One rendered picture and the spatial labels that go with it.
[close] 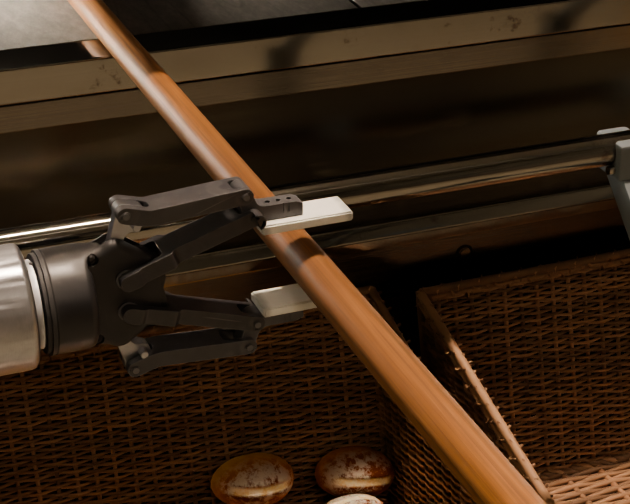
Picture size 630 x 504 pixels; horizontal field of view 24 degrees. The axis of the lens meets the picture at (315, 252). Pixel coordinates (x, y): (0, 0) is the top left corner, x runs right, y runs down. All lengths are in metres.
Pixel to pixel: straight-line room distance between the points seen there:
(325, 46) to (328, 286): 0.63
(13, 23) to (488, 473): 0.98
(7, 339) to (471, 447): 0.32
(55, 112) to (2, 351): 0.60
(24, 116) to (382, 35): 0.41
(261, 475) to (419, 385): 0.81
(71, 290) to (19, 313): 0.04
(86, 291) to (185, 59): 0.61
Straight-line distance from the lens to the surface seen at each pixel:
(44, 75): 1.54
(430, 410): 0.89
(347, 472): 1.75
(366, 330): 0.97
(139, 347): 1.06
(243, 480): 1.70
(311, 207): 1.06
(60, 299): 0.99
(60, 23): 1.66
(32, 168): 1.59
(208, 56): 1.57
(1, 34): 1.63
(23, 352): 0.99
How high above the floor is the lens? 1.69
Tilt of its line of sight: 27 degrees down
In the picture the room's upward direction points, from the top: straight up
